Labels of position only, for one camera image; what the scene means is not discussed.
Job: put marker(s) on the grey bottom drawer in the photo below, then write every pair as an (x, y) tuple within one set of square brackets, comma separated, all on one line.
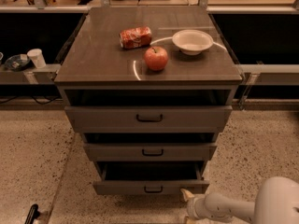
[(149, 177)]

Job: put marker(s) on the grey middle drawer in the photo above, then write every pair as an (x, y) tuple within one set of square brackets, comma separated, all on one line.
[(150, 152)]

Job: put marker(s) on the dark blue bowl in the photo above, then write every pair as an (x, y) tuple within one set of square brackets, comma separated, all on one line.
[(17, 62)]

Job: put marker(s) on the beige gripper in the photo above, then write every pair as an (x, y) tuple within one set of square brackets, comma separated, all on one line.
[(193, 206)]

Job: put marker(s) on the crushed red soda can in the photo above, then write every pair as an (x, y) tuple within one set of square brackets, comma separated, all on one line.
[(136, 37)]

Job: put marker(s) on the grey top drawer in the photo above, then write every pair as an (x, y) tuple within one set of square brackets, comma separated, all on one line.
[(148, 119)]

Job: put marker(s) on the white bowl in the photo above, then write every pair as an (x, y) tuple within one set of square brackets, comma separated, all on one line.
[(192, 42)]

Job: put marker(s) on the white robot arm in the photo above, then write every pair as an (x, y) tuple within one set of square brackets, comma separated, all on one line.
[(277, 202)]

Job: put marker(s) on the grey drawer cabinet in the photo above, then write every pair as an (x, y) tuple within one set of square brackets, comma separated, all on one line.
[(97, 71)]

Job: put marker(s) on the red apple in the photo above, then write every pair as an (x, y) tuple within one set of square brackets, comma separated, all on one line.
[(156, 58)]

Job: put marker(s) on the grey drawer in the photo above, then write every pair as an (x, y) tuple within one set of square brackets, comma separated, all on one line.
[(148, 119), (150, 152), (149, 177)]

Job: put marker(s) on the black object on floor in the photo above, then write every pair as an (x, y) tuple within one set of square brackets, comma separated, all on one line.
[(32, 215)]

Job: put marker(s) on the white paper cup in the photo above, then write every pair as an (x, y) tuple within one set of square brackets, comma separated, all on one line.
[(36, 57)]

